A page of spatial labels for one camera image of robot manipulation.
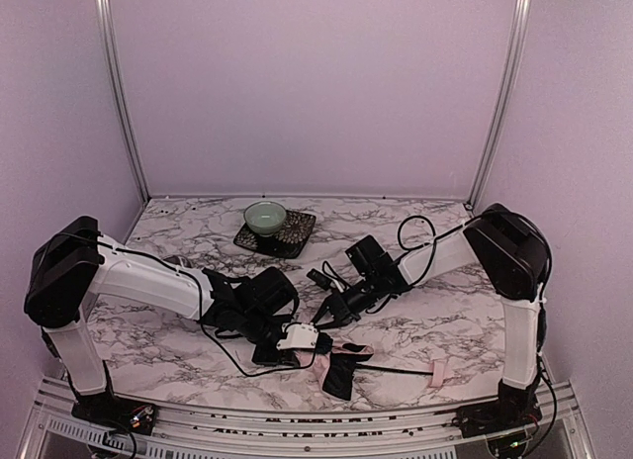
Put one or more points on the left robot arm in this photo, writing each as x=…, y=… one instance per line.
x=79, y=266

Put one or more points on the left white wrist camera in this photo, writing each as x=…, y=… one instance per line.
x=297, y=336

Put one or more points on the small stainless steel bowl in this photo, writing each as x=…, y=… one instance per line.
x=178, y=260

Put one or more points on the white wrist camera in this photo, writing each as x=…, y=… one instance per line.
x=297, y=336
x=327, y=280

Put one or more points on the celadon green ceramic bowl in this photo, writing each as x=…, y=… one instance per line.
x=265, y=217

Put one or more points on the right aluminium frame post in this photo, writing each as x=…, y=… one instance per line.
x=510, y=70

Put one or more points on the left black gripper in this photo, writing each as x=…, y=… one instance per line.
x=270, y=352

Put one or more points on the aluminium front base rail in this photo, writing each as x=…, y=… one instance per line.
x=185, y=431

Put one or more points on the pink and black umbrella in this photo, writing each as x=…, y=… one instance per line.
x=335, y=369

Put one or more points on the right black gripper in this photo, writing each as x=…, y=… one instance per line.
x=339, y=304

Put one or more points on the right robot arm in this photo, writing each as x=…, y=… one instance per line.
x=517, y=259

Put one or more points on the black floral square plate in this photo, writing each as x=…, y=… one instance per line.
x=287, y=243

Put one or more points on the aluminium frame post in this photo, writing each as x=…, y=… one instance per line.
x=510, y=70
x=107, y=30

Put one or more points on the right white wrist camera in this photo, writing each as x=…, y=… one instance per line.
x=327, y=280

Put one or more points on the left aluminium frame post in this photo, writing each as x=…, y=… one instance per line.
x=107, y=30

